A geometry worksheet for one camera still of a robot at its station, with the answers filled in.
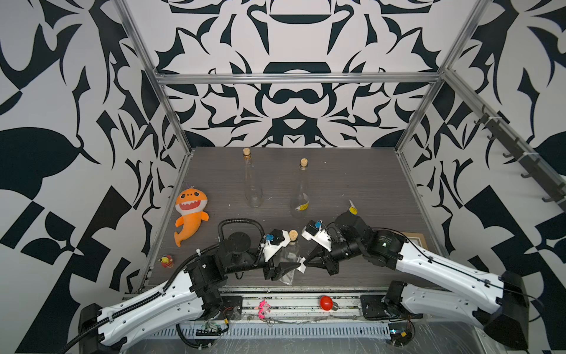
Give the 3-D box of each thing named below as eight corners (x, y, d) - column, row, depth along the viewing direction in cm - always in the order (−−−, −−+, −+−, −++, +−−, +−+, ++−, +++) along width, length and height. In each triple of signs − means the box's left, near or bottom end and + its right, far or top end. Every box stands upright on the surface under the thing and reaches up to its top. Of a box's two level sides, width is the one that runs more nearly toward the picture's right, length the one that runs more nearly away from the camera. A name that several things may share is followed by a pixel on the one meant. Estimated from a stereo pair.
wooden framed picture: (408, 248, 91) (412, 245, 88) (404, 235, 94) (407, 231, 92) (424, 248, 91) (428, 245, 88) (419, 235, 94) (422, 231, 92)
